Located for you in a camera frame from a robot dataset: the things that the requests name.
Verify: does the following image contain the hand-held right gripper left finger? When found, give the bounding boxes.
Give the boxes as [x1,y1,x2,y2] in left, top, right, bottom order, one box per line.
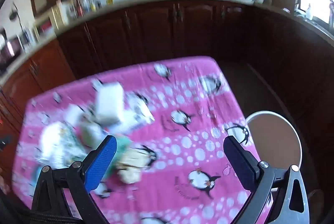
[31,135,118,224]

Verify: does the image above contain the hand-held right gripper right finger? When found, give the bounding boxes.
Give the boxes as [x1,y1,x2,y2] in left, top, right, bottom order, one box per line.
[223,135,312,224]

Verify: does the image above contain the teal wrapper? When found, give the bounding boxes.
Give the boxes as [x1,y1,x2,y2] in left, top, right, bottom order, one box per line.
[111,136,132,162]

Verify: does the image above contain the green striped tissue packet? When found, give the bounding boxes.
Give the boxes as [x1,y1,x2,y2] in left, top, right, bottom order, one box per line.
[80,122,106,147]

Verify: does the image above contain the beige paper bag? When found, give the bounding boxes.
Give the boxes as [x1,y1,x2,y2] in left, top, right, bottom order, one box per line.
[116,148,157,184]

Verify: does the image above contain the white round bin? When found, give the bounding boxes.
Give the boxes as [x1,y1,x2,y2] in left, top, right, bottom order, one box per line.
[246,111,304,171]

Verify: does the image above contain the small white tissue packet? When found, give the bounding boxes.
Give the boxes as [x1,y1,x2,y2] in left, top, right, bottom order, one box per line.
[65,105,84,124]

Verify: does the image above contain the large white tissue packet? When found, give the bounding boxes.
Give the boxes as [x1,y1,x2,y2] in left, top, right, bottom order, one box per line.
[95,82,124,124]

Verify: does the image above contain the white blue wrapper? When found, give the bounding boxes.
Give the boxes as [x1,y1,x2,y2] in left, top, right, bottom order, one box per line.
[125,94,155,133]

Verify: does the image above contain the pink penguin print blanket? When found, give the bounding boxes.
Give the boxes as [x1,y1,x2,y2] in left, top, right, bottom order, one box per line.
[12,56,274,224]

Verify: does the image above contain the brown wooden base cabinets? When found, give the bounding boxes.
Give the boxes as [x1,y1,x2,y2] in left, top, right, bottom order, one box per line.
[0,0,334,188]

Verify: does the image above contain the cream microwave oven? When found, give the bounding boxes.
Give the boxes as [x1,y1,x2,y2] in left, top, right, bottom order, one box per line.
[33,5,68,40]

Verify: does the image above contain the dark countertop appliance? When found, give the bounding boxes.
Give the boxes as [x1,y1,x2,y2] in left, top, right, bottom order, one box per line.
[0,27,23,65]

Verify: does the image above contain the dark sauce bottle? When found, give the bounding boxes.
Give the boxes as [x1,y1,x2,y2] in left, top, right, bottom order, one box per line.
[67,0,77,18]

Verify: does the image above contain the wooden cutting board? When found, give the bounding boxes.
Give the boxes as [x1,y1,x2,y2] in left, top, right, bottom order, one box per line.
[271,0,296,9]

